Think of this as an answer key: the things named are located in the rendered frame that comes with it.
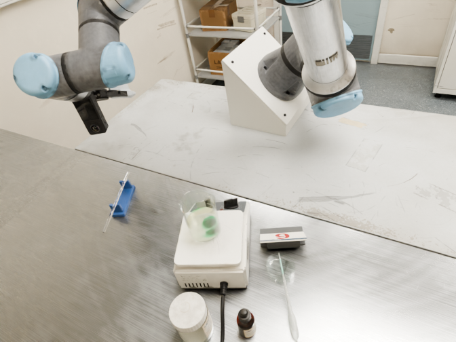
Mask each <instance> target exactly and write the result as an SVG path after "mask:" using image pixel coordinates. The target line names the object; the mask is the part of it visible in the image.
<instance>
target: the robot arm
mask: <svg viewBox="0 0 456 342"><path fill-rule="evenodd" d="M150 1H151V0H77V11H78V50H74V51H70V52H65V53H61V54H54V55H51V56H47V55H45V54H42V53H34V52H30V53H26V54H23V55H21V56H20V57H19V58H18V59H17V60H16V61H15V63H14V67H13V77H14V81H15V83H16V85H17V86H18V87H19V89H20V90H22V91H23V92H24V93H25V94H28V95H29V96H35V97H37V98H40V99H53V100H64V101H70V102H72V103H73V105H74V106H75V108H76V110H77V112H78V114H79V116H80V118H81V120H82V122H83V123H84V125H85V127H86V129H87V131H88V132H89V134H90V135H95V134H102V133H106V131H107V129H108V127H109V125H108V123H107V121H106V119H105V117H104V115H103V113H102V111H101V109H100V107H99V105H98V103H97V102H98V101H102V100H108V99H109V98H132V97H133V96H134V95H135V94H136V92H134V91H131V90H130V89H129V87H128V83H131V82H132V81H133V80H134V78H135V66H134V61H133V57H132V54H131V52H130V50H129V48H128V46H127V45H126V44H125V43H123V42H120V34H119V28H120V26H121V25H122V24H123V23H124V22H125V21H126V20H128V19H129V18H131V17H132V16H133V15H134V14H135V13H136V12H138V11H139V10H140V9H141V8H143V7H144V6H145V5H146V4H148V2H150ZM274 1H275V2H276V3H278V4H280V5H283V6H284V7H285V10H286V13H287V15H288V19H289V21H290V25H291V27H292V30H293V34H292V36H291V37H290V38H289V39H288V40H287V41H286V43H285V44H284V45H283V46H282V47H279V48H278V49H276V50H274V51H272V52H270V53H268V54H266V55H265V56H264V57H263V58H262V59H261V61H260V62H259V64H258V68H257V71H258V75H259V79H260V80H261V83H262V84H263V85H264V87H265V88H266V90H267V91H268V92H269V93H270V94H272V95H273V96H275V97H276V98H279V99H280V100H285V101H290V100H294V99H295V98H296V97H297V96H298V95H299V94H300V93H301V92H302V91H303V88H304V87H305V88H306V90H307V93H308V96H309V100H310V103H311V109H313V113H314V115H315V116H316V117H320V118H329V117H335V116H338V115H342V114H344V113H347V112H349V111H351V110H353V109H355V108H356V107H357V106H359V105H360V104H361V102H362V101H363V95H362V90H361V89H360V85H359V83H358V78H357V70H356V61H355V59H354V57H353V56H352V54H351V53H350V52H348V51H347V48H346V46H347V45H349V44H350V43H351V42H352V39H353V33H352V31H351V29H350V28H349V27H348V25H347V24H346V23H345V21H344V20H343V17H342V11H341V0H274ZM106 88H108V89H109V90H107V89H106Z"/></svg>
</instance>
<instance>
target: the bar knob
mask: <svg viewBox="0 0 456 342"><path fill-rule="evenodd" d="M238 207H239V205H238V198H237V197H234V198H231V199H226V200H224V208H225V209H229V210H230V209H235V208H238Z"/></svg>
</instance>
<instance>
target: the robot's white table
mask: <svg viewBox="0 0 456 342"><path fill-rule="evenodd" d="M107 123H108V125H109V127H108V129H107V131H106V133H102V134H95V135H91V136H89V137H88V138H87V139H85V140H84V141H83V142H82V143H80V144H79V145H78V146H76V147H75V150H77V151H81V152H84V153H89V154H91V155H95V156H99V157H103V158H105V159H109V160H113V161H115V162H119V163H123V164H127V165H129V166H134V167H137V168H141V169H143V170H148V171H151V172H155V173H158V174H162V175H165V176H169V177H172V178H176V179H179V180H182V181H186V182H189V183H193V184H196V185H200V186H203V187H207V188H210V189H214V190H217V191H221V192H224V193H228V194H231V195H235V196H238V197H242V198H245V199H248V200H252V201H255V202H259V203H262V204H267V205H269V206H273V207H276V208H281V209H283V210H287V211H291V212H295V213H297V214H302V215H305V216H309V217H311V218H315V219H319V220H321V221H326V222H329V223H333V224H336V225H340V226H343V227H347V228H350V229H354V230H357V231H361V232H364V233H368V234H371V235H375V236H378V237H380V238H385V239H388V240H392V241H395V242H399V243H402V244H406V245H409V246H413V247H416V248H420V249H423V250H427V251H430V252H435V253H437V254H441V255H444V256H447V257H451V258H454V259H456V116H452V115H442V114H436V113H426V112H421V111H410V110H404V109H393V108H389V107H378V106H373V105H367V104H360V105H359V106H357V107H356V108H355V109H353V110H351V111H349V112H347V113H344V114H342V115H338V116H335V117H329V118H320V117H316V116H315V115H314V112H313V109H311V103H310V102H309V104H308V105H307V106H306V107H305V109H304V111H303V112H302V114H301V115H300V117H299V118H298V120H297V121H296V122H295V124H294V126H293V127H292V128H291V130H290V132H289V133H288V134H287V135H286V136H281V135H278V134H272V133H268V132H262V131H259V130H253V129H250V128H243V127H240V126H234V125H231V120H230V115H229V107H228V102H227V94H226V89H225V87H224V86H218V85H208V84H202V83H192V82H186V81H176V80H171V79H161V80H159V81H158V82H157V83H156V84H155V85H153V86H152V87H151V88H149V89H148V90H147V91H146V92H145V93H143V94H142V95H141V96H139V97H138V98H137V99H136V100H135V101H133V102H132V103H130V104H129V105H128V106H127V107H126V108H124V109H123V110H122V111H120V112H119V113H118V114H116V116H114V117H113V118H112V119H110V120H109V121H108V122H107Z"/></svg>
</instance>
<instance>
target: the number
mask: <svg viewBox="0 0 456 342"><path fill-rule="evenodd" d="M304 237H305V236H304V235H303V232H298V233H277V234H266V235H261V240H277V239H289V238H304Z"/></svg>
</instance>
